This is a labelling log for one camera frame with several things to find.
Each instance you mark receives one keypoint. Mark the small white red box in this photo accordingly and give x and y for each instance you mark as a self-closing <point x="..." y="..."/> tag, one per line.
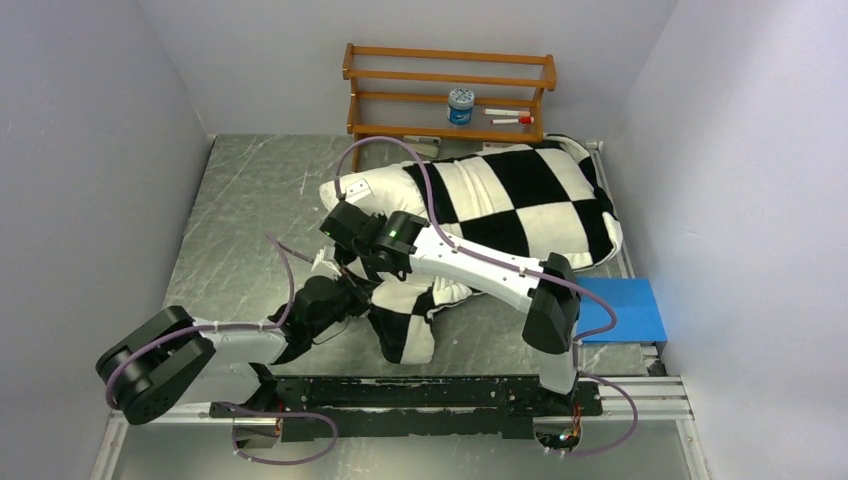
<point x="495" y="146"/>

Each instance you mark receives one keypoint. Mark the red capped marker pen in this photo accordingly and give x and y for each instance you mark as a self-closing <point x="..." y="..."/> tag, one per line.
<point x="525" y="120"/>

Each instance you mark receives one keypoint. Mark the black white checkered pillowcase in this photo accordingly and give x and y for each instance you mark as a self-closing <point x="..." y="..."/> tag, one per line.
<point x="527" y="200"/>

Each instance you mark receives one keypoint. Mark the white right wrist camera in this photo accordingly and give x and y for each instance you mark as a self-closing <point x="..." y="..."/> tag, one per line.
<point x="358" y="192"/>

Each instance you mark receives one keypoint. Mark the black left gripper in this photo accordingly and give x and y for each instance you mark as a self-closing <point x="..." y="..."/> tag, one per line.
<point x="360" y="292"/>

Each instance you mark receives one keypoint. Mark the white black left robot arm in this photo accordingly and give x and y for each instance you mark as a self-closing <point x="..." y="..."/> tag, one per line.
<point x="175" y="359"/>

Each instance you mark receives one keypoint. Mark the white marker pen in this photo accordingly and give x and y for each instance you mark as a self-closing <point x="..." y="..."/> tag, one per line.
<point x="507" y="112"/>

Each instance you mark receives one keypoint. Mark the blue white round jar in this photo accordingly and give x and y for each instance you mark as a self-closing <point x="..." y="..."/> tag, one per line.
<point x="460" y="106"/>

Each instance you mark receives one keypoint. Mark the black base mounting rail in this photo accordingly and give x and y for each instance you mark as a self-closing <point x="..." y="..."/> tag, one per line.
<point x="344" y="406"/>

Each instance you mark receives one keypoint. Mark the white pillow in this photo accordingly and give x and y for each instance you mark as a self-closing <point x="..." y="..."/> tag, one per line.
<point x="385" y="190"/>

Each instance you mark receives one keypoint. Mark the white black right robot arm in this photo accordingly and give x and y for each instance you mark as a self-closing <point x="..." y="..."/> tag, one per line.
<point x="403" y="244"/>

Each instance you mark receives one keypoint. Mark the blue foam block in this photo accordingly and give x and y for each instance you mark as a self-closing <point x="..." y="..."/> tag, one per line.
<point x="634" y="303"/>

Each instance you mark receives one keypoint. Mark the wooden shelf rack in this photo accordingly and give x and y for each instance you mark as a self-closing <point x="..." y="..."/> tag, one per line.
<point x="396" y="92"/>

